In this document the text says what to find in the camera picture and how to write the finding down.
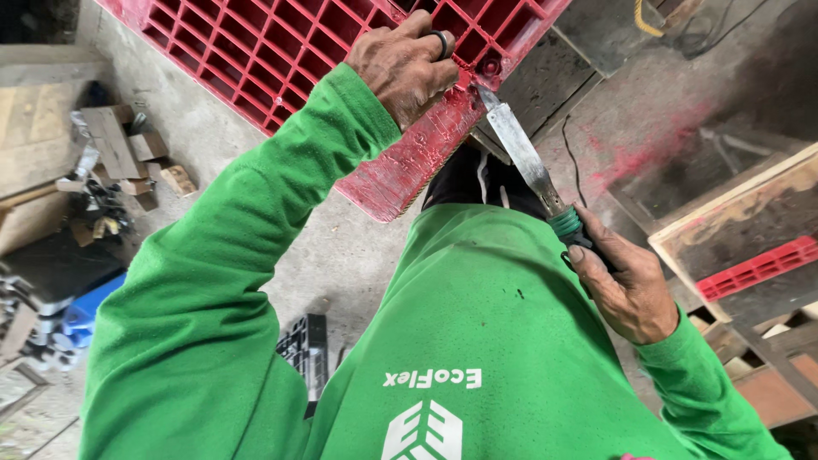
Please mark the person's left hand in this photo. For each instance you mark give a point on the person's left hand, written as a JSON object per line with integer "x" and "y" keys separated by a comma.
{"x": 396, "y": 76}

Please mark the person's right hand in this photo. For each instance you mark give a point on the person's right hand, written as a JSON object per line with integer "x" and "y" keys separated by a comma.
{"x": 629, "y": 287}

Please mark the red plastic pallet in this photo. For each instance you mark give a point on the red plastic pallet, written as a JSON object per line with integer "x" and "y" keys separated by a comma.
{"x": 255, "y": 51}

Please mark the black trousers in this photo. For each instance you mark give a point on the black trousers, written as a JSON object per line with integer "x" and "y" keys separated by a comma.
{"x": 460, "y": 182}

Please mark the red plastic grid piece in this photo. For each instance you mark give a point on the red plastic grid piece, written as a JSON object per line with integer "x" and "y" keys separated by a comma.
{"x": 757, "y": 268}

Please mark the open wooden box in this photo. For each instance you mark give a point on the open wooden box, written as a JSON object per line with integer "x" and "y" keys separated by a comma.
{"x": 735, "y": 211}

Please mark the green long-sleeved shirt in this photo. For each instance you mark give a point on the green long-sleeved shirt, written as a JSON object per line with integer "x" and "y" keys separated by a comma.
{"x": 498, "y": 319}

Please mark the grey wooden board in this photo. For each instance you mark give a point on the grey wooden board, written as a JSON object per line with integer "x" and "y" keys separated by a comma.
{"x": 543, "y": 83}

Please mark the wooden crate with scraps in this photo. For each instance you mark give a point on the wooden crate with scraps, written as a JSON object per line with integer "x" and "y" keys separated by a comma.
{"x": 767, "y": 377}

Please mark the pile of wooden blocks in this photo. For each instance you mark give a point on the pile of wooden blocks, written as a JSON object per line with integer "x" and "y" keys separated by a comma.
{"x": 124, "y": 150}

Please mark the black plastic grid piece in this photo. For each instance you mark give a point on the black plastic grid piece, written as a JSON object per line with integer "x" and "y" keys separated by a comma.
{"x": 307, "y": 351}

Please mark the blue plastic container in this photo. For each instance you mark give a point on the blue plastic container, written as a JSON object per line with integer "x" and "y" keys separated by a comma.
{"x": 89, "y": 310}

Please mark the heap of grey scrap parts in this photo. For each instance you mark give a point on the heap of grey scrap parts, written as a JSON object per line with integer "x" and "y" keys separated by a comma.
{"x": 35, "y": 319}

